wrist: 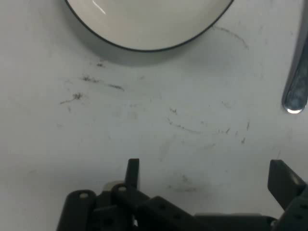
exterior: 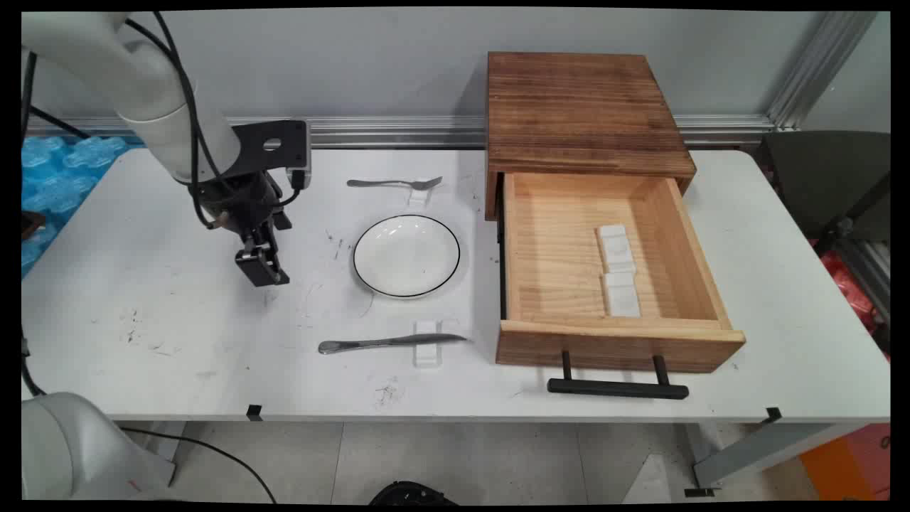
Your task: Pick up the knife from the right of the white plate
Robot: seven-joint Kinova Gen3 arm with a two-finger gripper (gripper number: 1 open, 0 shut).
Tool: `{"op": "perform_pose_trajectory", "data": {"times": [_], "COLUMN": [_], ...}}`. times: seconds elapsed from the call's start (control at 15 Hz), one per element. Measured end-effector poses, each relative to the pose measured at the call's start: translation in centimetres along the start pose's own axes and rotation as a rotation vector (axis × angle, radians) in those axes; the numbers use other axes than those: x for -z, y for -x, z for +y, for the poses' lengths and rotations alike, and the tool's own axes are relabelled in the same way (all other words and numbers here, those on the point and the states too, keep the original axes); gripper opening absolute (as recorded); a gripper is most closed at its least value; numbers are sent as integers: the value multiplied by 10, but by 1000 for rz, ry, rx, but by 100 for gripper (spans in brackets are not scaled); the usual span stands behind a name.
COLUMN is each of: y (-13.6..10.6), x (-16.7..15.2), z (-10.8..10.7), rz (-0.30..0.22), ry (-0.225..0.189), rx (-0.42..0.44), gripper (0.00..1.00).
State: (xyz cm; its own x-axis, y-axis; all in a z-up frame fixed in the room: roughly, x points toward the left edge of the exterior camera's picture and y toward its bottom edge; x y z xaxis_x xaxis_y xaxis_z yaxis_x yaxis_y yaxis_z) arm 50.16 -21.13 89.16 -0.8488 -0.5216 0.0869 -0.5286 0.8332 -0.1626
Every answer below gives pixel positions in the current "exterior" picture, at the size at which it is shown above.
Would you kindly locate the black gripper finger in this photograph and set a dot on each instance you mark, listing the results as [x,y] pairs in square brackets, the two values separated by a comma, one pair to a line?
[276,274]
[249,269]

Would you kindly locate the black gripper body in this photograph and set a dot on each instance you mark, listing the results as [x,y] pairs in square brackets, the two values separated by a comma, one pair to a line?
[238,203]

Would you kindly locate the silver serrated table knife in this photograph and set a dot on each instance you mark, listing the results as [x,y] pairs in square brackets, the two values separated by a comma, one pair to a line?
[384,342]

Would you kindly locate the white plate with black rim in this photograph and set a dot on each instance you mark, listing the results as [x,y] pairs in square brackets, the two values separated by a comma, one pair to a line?
[407,256]

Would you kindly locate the silver fork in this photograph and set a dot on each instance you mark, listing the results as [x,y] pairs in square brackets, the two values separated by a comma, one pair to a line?
[377,183]

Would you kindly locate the black tape piece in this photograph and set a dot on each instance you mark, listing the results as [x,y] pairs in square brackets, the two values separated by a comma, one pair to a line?
[774,414]
[254,412]

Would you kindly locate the white ceramic cutlery rest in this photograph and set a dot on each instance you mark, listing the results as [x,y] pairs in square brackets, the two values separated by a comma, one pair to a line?
[615,249]
[622,297]
[418,199]
[427,355]

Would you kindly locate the grey table leg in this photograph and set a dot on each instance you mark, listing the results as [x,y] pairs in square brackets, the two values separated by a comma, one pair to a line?
[165,444]
[761,448]

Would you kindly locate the black round object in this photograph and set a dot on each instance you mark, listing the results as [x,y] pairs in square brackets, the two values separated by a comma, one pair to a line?
[412,494]

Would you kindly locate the light wooden drawer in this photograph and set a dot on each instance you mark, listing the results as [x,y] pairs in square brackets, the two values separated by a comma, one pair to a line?
[554,256]

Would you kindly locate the dark brown wooden cabinet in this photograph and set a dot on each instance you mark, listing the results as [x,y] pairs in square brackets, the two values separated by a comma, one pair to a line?
[579,107]

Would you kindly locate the dark chair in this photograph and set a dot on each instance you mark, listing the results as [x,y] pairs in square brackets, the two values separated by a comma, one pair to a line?
[825,178]

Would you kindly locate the red bag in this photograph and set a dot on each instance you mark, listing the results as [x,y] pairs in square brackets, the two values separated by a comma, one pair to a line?
[849,284]

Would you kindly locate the slanted aluminium profile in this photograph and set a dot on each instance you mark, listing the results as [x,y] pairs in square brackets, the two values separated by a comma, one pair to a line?
[817,67]

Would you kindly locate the orange box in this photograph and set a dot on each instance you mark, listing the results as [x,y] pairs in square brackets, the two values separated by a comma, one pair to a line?
[849,462]

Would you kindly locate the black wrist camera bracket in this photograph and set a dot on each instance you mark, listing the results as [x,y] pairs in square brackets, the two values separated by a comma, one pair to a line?
[274,146]

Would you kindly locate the horizontal aluminium rail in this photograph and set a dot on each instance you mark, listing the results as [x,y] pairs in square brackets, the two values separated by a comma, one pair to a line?
[391,131]

